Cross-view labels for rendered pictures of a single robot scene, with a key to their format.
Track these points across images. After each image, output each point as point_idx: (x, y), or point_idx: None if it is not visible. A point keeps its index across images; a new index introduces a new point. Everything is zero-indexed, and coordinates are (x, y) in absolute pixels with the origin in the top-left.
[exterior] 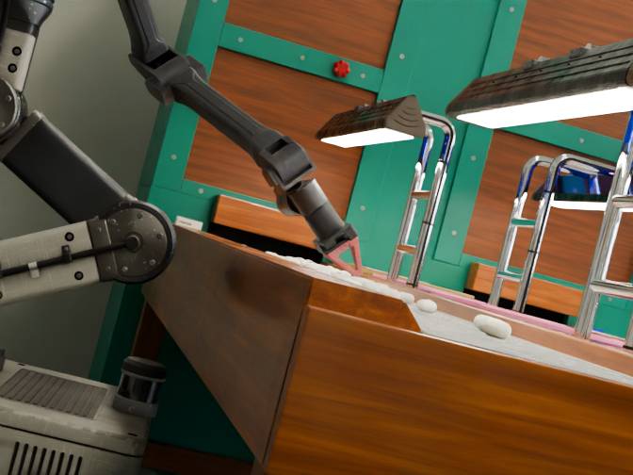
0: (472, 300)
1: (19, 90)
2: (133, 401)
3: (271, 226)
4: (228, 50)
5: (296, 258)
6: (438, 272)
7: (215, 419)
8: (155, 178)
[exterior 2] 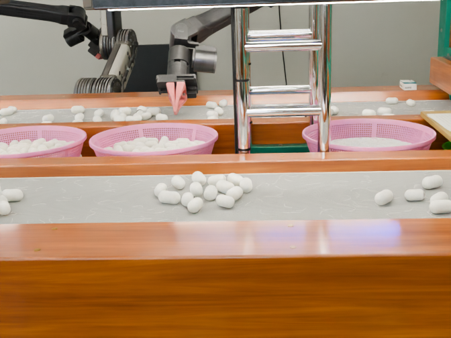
0: (313, 141)
1: (104, 35)
2: None
3: (443, 80)
4: None
5: (333, 107)
6: None
7: None
8: (437, 50)
